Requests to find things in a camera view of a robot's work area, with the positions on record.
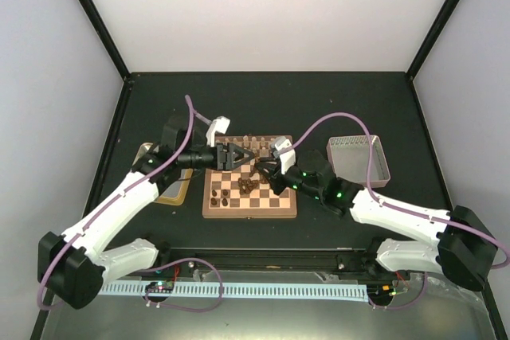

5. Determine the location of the row of white chess pieces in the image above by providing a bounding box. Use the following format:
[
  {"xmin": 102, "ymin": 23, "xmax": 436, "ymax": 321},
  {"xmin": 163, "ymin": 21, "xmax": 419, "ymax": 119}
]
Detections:
[{"xmin": 217, "ymin": 135, "xmax": 277, "ymax": 157}]

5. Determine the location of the small circuit board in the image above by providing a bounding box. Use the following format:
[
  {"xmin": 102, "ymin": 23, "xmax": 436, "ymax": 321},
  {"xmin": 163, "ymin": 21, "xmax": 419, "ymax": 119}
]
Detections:
[{"xmin": 145, "ymin": 280, "xmax": 175, "ymax": 294}]

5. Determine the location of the light blue cable duct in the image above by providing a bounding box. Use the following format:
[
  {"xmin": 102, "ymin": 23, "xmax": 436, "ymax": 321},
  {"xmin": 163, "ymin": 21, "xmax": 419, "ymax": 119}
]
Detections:
[{"xmin": 99, "ymin": 280, "xmax": 369, "ymax": 303}]

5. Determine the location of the wooden chess board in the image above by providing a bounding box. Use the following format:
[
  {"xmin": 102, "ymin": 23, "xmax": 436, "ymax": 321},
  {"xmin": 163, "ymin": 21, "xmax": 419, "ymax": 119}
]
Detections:
[{"xmin": 202, "ymin": 155, "xmax": 297, "ymax": 219}]

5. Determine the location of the pile of dark chess pieces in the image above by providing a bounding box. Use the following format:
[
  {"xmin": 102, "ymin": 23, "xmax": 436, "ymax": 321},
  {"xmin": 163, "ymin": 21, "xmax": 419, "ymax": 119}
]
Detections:
[{"xmin": 237, "ymin": 172, "xmax": 268, "ymax": 196}]

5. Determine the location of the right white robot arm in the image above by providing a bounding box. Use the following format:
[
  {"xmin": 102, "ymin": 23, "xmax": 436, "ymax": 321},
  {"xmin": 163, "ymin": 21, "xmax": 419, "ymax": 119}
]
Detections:
[{"xmin": 254, "ymin": 150, "xmax": 497, "ymax": 291}]

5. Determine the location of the pink rimmed metal tray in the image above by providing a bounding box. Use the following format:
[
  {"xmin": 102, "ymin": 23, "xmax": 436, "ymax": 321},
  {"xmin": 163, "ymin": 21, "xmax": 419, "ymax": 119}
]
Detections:
[{"xmin": 326, "ymin": 135, "xmax": 391, "ymax": 189}]

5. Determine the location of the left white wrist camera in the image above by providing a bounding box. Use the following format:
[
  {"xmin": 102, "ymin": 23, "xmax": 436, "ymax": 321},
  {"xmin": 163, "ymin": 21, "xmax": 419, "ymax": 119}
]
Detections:
[{"xmin": 206, "ymin": 116, "xmax": 230, "ymax": 147}]

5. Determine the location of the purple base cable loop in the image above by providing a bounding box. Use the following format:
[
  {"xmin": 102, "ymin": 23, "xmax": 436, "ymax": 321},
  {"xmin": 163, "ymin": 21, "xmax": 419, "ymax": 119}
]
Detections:
[{"xmin": 143, "ymin": 258, "xmax": 223, "ymax": 311}]

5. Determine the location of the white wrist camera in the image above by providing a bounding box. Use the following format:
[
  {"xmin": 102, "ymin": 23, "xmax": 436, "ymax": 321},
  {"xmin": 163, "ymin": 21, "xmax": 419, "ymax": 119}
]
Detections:
[
  {"xmin": 270, "ymin": 136, "xmax": 296, "ymax": 175},
  {"xmin": 206, "ymin": 116, "xmax": 230, "ymax": 147}
]

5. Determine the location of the black rail base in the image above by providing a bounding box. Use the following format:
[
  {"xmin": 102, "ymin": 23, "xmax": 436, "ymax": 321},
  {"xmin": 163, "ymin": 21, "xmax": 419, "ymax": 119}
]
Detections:
[{"xmin": 133, "ymin": 248, "xmax": 395, "ymax": 280}]

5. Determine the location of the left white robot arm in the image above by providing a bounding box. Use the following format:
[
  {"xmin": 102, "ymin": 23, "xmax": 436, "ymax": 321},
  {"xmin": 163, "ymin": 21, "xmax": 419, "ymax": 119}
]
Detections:
[{"xmin": 37, "ymin": 117, "xmax": 255, "ymax": 309}]

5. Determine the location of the gold rimmed metal tray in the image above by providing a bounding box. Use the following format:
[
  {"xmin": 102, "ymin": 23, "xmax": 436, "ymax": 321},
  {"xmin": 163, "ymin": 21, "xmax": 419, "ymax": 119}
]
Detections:
[{"xmin": 132, "ymin": 143, "xmax": 194, "ymax": 206}]

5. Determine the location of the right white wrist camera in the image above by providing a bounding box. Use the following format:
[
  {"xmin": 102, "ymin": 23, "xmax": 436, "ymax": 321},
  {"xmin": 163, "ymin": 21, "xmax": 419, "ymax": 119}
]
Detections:
[{"xmin": 270, "ymin": 136, "xmax": 296, "ymax": 175}]

